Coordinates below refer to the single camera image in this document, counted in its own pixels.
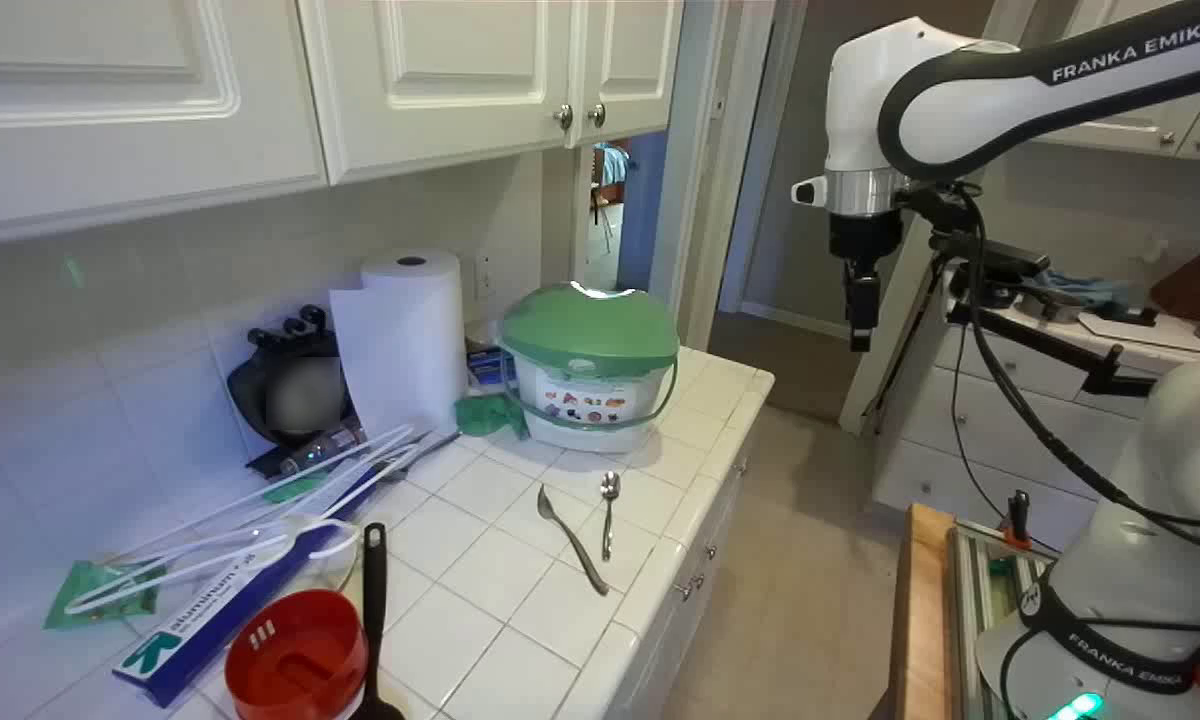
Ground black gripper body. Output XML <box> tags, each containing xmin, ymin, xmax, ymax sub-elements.
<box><xmin>834</xmin><ymin>211</ymin><xmax>906</xmax><ymax>311</ymax></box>

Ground white compost bin green lid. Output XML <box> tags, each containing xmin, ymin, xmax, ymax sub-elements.
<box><xmin>501</xmin><ymin>283</ymin><xmax>682</xmax><ymax>456</ymax></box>

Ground silver metal spoon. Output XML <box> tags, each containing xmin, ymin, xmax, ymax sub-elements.
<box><xmin>601</xmin><ymin>473</ymin><xmax>621</xmax><ymax>559</ymax></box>

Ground wooden board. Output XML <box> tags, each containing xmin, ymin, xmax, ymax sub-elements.
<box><xmin>888</xmin><ymin>505</ymin><xmax>962</xmax><ymax>720</ymax></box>

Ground white lower cabinets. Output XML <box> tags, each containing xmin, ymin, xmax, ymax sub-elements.
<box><xmin>601</xmin><ymin>389</ymin><xmax>767</xmax><ymax>720</ymax></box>

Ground white cabinets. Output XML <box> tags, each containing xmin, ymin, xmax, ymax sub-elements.
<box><xmin>0</xmin><ymin>0</ymin><xmax>687</xmax><ymax>238</ymax></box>
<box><xmin>601</xmin><ymin>389</ymin><xmax>767</xmax><ymax>720</ymax></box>

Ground green plastic bag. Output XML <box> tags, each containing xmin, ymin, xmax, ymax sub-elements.
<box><xmin>458</xmin><ymin>391</ymin><xmax>527</xmax><ymax>435</ymax></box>

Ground white paper towel roll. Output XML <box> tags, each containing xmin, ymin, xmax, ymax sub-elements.
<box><xmin>328</xmin><ymin>251</ymin><xmax>470</xmax><ymax>435</ymax></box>

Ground black kitchen scale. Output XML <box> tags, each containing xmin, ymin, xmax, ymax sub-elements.
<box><xmin>227</xmin><ymin>305</ymin><xmax>352</xmax><ymax>480</ymax></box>

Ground white plastic hanger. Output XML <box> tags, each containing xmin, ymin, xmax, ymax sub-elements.
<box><xmin>104</xmin><ymin>429</ymin><xmax>433</xmax><ymax>589</ymax></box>

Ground red measuring cup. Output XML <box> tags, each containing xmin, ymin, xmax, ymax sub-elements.
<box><xmin>225</xmin><ymin>592</ymin><xmax>367</xmax><ymax>720</ymax></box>

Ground white upper cabinets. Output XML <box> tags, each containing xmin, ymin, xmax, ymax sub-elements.
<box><xmin>0</xmin><ymin>0</ymin><xmax>687</xmax><ymax>238</ymax></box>

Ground green cloth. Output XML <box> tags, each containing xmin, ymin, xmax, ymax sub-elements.
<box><xmin>46</xmin><ymin>559</ymin><xmax>166</xmax><ymax>627</ymax></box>

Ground black camera on stand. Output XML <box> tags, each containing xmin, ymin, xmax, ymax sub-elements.
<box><xmin>932</xmin><ymin>232</ymin><xmax>1160</xmax><ymax>397</ymax></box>

